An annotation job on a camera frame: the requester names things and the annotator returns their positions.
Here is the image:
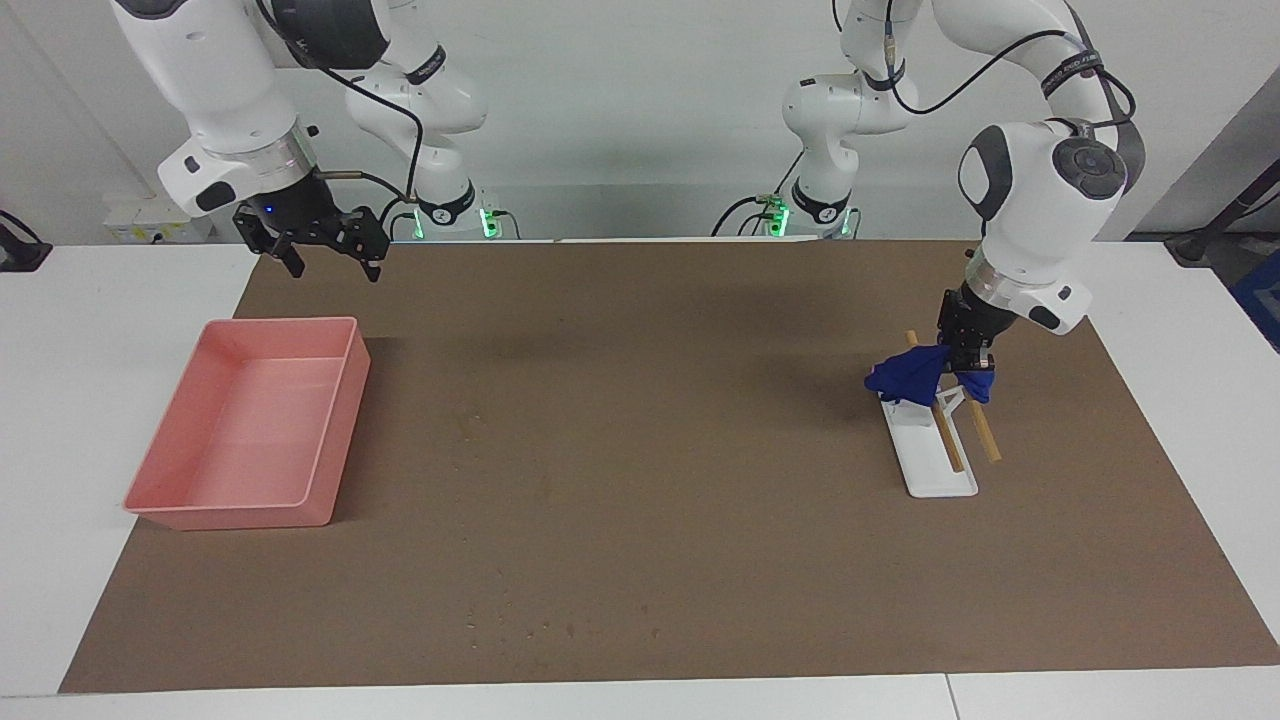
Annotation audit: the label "brown table mat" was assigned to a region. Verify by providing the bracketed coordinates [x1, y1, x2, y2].
[58, 238, 1280, 694]

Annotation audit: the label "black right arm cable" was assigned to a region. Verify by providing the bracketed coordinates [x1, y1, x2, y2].
[255, 0, 426, 201]

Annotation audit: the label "black stand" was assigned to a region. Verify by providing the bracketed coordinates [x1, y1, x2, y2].
[1165, 160, 1280, 266]

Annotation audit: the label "blue box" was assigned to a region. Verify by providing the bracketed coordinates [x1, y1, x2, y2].
[1230, 250, 1280, 353]

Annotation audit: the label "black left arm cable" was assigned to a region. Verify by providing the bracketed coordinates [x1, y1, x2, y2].
[883, 0, 1138, 129]

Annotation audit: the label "white wall socket box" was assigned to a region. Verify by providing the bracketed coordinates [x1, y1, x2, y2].
[103, 195, 213, 245]

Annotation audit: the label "black base cables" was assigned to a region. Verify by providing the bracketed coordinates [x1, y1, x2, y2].
[712, 150, 806, 238]

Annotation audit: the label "pink plastic bin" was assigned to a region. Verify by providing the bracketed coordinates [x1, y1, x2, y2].
[122, 316, 372, 531]

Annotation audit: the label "black clamp object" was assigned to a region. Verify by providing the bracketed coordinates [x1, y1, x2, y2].
[0, 210, 53, 273]

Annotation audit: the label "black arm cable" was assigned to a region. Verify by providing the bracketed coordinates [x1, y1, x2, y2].
[255, 0, 426, 201]
[883, 0, 1138, 129]

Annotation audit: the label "blue towel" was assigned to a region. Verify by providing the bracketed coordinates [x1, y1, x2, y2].
[865, 343, 997, 408]

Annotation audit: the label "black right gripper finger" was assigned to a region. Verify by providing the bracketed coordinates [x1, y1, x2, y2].
[338, 207, 389, 283]
[233, 203, 306, 279]

